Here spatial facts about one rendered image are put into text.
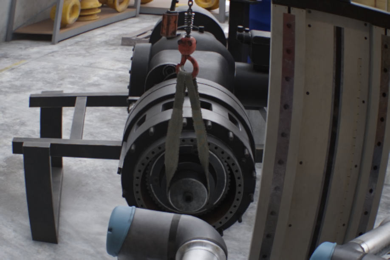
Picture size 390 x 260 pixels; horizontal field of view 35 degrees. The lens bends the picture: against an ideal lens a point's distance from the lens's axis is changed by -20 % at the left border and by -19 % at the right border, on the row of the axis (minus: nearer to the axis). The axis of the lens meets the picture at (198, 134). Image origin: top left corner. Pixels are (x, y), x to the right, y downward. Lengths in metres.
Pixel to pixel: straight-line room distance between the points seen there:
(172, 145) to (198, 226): 1.32
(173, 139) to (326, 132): 1.12
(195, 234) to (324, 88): 0.48
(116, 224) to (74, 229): 2.85
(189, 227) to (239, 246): 2.82
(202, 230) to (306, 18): 0.53
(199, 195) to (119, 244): 1.36
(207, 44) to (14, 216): 1.67
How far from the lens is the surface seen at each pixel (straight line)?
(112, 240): 1.36
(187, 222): 1.35
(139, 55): 4.06
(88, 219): 4.35
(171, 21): 2.77
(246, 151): 2.74
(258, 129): 5.50
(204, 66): 3.69
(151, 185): 2.84
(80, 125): 4.09
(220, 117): 2.81
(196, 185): 2.67
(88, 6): 10.49
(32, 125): 6.09
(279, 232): 1.66
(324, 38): 1.56
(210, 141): 2.68
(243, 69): 4.14
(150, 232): 1.34
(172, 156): 2.67
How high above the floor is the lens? 1.93
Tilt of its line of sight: 19 degrees down
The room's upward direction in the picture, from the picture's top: 4 degrees clockwise
